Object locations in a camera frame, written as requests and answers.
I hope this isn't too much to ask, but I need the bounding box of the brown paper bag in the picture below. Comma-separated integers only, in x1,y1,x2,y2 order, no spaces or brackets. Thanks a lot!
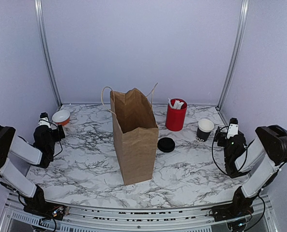
110,88,159,186

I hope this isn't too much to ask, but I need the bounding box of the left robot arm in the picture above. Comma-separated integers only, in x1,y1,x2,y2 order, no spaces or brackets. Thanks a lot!
0,125,66,220

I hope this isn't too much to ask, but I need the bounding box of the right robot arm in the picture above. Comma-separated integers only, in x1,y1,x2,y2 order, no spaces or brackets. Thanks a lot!
211,124,287,221

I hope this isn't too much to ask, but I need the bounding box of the orange white bowl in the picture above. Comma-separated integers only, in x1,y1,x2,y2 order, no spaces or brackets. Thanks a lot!
52,110,70,126

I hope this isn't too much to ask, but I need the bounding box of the stacked black paper cup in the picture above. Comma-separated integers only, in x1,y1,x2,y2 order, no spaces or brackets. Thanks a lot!
196,119,214,142

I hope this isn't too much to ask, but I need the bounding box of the red cylindrical holder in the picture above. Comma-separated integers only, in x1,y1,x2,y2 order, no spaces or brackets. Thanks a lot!
166,99,187,131

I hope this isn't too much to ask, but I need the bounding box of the white stirrer right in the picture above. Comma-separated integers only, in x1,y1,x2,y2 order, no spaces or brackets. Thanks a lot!
173,100,184,110

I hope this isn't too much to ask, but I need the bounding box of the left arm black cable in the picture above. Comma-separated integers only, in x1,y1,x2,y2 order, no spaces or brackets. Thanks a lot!
47,120,63,159

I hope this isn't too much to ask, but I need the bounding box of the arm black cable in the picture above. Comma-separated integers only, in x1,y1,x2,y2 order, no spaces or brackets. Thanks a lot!
47,120,63,159
211,125,231,174

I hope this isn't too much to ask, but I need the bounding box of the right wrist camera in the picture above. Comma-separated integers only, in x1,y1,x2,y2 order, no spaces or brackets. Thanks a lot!
227,117,239,135

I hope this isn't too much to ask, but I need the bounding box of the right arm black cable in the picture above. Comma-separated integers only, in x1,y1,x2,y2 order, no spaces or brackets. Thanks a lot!
211,125,231,174

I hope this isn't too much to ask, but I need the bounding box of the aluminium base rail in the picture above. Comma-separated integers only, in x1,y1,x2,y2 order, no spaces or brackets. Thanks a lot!
0,193,281,232

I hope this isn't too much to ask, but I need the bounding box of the left aluminium frame post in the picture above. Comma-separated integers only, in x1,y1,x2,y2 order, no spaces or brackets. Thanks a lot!
34,0,62,109

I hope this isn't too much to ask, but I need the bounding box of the aluminium frame post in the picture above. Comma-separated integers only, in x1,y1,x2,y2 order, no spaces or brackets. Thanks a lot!
34,0,62,109
217,0,249,111

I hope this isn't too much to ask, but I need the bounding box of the right aluminium frame post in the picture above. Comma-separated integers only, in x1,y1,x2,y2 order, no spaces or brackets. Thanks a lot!
217,0,249,111

